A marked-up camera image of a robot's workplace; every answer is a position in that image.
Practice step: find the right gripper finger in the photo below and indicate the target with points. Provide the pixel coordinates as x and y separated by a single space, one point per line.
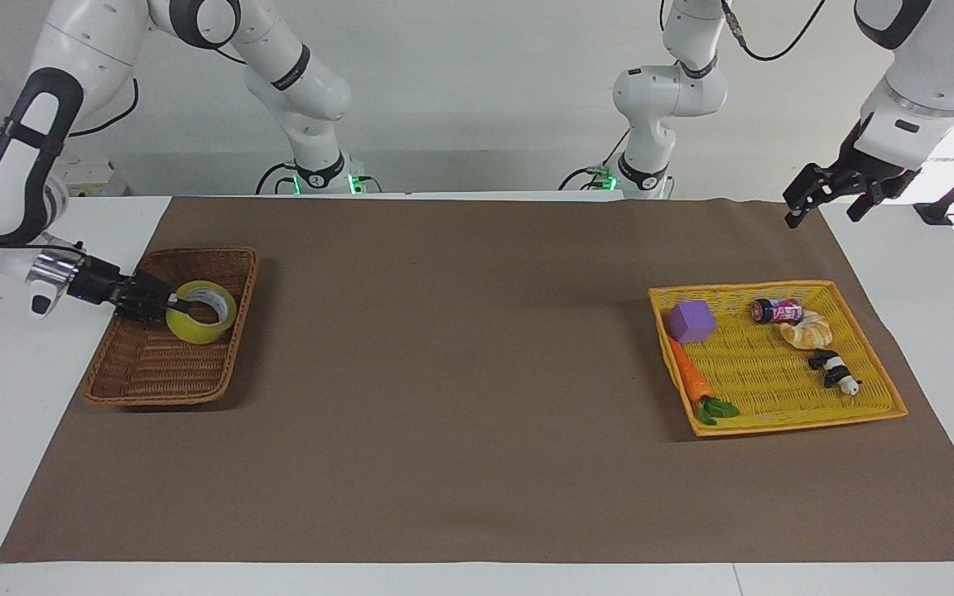
158 290
146 314

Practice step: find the orange toy carrot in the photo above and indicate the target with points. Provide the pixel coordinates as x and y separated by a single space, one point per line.
688 377

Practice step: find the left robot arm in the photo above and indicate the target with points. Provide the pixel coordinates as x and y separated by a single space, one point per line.
663 91

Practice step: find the brown wicker basket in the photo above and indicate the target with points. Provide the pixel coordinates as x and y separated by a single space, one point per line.
154 364

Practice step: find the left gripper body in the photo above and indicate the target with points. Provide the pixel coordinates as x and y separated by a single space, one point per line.
866 165

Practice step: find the purple cube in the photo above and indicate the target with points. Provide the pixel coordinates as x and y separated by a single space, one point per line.
690 323

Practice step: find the black and white panda toy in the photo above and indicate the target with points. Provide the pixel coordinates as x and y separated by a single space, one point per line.
833 368

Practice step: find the yellow tape roll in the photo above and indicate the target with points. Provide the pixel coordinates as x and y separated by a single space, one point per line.
195 327

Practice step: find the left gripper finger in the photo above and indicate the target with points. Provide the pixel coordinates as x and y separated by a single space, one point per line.
808 194
868 199

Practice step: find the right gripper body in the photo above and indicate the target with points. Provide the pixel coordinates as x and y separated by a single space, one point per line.
100 283

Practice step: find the black and pink can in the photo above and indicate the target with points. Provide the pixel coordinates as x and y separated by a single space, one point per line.
778 311

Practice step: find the toy croissant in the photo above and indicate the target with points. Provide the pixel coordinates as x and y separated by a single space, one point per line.
807 333

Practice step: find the yellow plastic basket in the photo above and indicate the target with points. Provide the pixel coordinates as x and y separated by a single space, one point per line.
767 381

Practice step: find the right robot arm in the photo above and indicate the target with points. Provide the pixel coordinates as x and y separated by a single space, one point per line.
92 50

